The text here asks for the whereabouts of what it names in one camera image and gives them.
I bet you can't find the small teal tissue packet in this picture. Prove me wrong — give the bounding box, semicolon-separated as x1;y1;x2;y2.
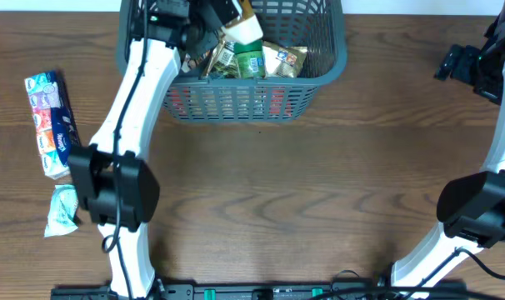
44;184;78;238

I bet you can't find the Kleenex tissue multipack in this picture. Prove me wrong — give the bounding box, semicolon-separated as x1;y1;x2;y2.
24;70;80;179

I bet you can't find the green lid spice jar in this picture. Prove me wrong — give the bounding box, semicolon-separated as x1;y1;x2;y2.
233;40;266;79

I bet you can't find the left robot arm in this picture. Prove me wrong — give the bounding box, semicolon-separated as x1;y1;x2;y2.
68;1;250;299

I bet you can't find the beige Pantree snack pouch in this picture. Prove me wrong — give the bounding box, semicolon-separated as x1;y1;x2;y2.
179;0;265;74

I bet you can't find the gold foil food bag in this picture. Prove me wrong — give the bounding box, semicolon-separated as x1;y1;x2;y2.
201;38;308;79

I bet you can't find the orange spaghetti packet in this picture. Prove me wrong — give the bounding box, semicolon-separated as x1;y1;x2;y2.
164;87;298;121

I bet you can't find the grey plastic slotted basket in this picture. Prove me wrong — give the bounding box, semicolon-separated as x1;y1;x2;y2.
109;0;347;124

